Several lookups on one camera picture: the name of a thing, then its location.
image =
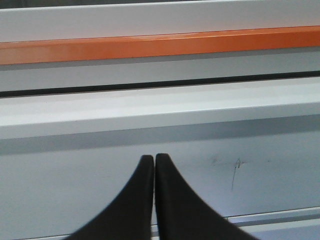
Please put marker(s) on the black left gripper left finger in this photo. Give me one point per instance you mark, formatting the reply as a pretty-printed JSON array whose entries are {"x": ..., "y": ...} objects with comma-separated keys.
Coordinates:
[{"x": 128, "y": 216}]

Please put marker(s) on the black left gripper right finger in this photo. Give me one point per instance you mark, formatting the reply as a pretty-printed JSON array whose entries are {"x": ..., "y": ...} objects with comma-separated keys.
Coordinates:
[{"x": 182, "y": 214}]

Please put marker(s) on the white cabinet drawer front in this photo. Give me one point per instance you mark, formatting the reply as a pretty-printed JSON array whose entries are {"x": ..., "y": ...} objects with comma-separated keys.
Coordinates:
[{"x": 294, "y": 224}]

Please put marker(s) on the white fume hood sash frame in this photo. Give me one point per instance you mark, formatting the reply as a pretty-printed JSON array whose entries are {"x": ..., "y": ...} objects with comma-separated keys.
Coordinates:
[{"x": 154, "y": 100}]

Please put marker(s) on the orange sash handle bar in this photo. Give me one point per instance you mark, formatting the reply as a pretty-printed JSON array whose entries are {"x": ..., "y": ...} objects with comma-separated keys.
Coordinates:
[{"x": 101, "y": 48}]

